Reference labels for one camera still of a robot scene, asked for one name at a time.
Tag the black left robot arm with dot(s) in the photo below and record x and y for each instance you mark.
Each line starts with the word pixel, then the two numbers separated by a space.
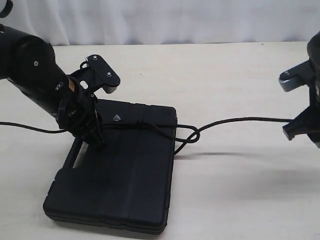
pixel 29 63

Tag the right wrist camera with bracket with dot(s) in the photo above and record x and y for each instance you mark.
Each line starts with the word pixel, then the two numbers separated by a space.
pixel 302 74

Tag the black plastic carrying case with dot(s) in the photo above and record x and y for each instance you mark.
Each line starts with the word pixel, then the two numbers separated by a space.
pixel 126 185

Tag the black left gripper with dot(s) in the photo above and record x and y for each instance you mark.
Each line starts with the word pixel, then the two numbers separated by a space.
pixel 78 115

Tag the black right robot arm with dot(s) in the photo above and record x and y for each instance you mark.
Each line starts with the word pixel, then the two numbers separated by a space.
pixel 313 51

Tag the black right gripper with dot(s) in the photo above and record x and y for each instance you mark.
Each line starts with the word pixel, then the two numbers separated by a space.
pixel 308 121

